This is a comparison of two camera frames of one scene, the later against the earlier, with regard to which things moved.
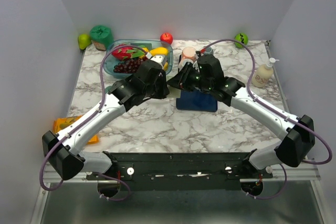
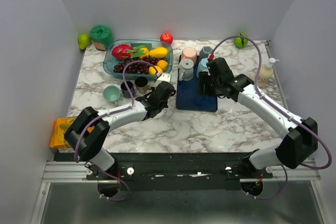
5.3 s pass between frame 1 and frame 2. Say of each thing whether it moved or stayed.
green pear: stayed
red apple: stayed
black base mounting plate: stayed
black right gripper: moved
